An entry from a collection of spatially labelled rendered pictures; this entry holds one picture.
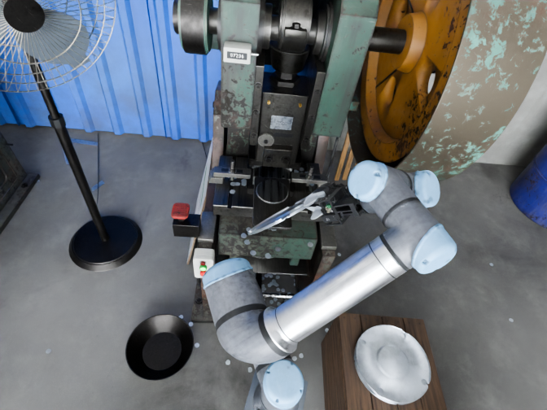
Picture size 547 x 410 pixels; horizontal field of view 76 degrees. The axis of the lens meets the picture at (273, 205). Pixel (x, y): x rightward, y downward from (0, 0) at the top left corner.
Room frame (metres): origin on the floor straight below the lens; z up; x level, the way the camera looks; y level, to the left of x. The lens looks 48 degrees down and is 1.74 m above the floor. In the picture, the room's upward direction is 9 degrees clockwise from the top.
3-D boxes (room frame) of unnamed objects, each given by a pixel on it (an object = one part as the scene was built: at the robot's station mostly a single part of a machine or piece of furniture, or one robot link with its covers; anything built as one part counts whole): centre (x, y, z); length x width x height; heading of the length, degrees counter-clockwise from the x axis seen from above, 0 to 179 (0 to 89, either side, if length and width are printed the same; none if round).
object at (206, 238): (1.18, 0.31, 0.45); 0.92 x 0.12 x 0.90; 7
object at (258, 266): (1.08, 0.03, 0.31); 0.43 x 0.42 x 0.01; 97
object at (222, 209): (1.07, 0.03, 0.68); 0.45 x 0.30 x 0.06; 97
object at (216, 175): (1.05, 0.20, 0.76); 0.17 x 0.06 x 0.10; 97
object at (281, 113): (1.03, 0.02, 1.04); 0.17 x 0.15 x 0.30; 7
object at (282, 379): (0.32, -0.11, 0.62); 0.13 x 0.12 x 0.14; 28
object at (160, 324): (0.56, 0.41, 0.04); 0.30 x 0.30 x 0.07
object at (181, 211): (0.80, 0.33, 0.72); 0.07 x 0.06 x 0.08; 7
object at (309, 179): (1.09, -0.14, 0.76); 0.17 x 0.06 x 0.10; 97
